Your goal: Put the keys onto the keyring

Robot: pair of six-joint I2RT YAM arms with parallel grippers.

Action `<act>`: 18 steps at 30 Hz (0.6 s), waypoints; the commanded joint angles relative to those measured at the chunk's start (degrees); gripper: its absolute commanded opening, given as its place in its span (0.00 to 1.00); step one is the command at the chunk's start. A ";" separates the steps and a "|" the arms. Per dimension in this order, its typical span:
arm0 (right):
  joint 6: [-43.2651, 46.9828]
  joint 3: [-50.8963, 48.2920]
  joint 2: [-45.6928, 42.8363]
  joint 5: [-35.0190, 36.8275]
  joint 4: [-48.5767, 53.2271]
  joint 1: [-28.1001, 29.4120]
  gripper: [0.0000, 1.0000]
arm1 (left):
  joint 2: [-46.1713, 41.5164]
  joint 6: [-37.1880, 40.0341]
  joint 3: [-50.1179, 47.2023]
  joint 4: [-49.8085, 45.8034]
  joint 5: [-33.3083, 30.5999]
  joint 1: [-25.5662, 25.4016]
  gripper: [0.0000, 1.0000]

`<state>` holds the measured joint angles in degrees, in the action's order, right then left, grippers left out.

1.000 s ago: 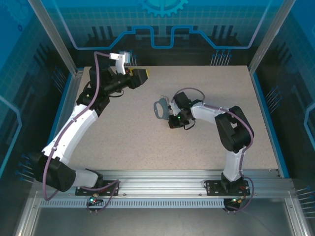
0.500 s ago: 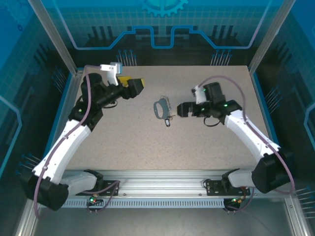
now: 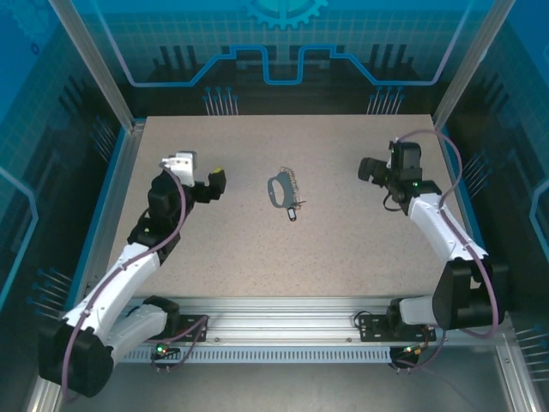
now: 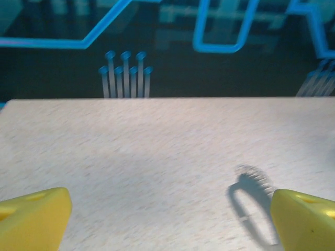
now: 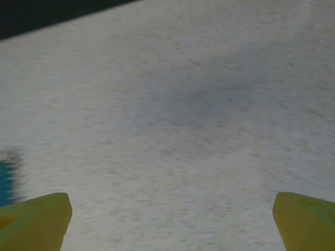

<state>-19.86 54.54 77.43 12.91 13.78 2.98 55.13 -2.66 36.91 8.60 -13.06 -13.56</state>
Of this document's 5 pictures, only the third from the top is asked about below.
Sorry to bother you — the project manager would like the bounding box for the small controller board with LED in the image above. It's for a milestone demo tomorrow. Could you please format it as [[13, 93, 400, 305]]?
[[154, 337, 181, 360], [396, 342, 430, 358]]

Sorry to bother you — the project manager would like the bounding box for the metal sheet shelf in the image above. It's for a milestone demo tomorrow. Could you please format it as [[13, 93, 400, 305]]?
[[25, 360, 537, 412]]

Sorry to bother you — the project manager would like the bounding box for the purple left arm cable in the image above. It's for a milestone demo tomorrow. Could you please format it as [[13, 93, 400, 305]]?
[[62, 162, 210, 404]]

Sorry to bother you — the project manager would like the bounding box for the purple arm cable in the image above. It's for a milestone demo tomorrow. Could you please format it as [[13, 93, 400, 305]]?
[[394, 128, 504, 373], [62, 162, 210, 404]]

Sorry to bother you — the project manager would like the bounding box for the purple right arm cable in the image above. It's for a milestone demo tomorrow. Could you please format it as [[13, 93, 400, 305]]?
[[394, 128, 504, 373]]

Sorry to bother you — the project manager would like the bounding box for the blue table side rail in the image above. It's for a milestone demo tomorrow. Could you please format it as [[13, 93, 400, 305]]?
[[68, 122, 147, 312], [436, 122, 506, 312]]

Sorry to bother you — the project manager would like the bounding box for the aluminium upright post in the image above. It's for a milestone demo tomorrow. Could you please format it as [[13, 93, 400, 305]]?
[[431, 0, 516, 128], [47, 0, 145, 132]]

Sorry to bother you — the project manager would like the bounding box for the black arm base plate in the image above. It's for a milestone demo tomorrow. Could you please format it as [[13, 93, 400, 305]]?
[[359, 312, 437, 343], [166, 312, 209, 343]]

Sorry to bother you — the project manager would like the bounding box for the aluminium frame rail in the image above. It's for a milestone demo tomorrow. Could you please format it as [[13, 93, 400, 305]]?
[[53, 294, 516, 347]]

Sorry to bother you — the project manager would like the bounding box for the perforated cable duct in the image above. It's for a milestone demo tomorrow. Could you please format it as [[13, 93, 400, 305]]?
[[112, 346, 394, 365]]

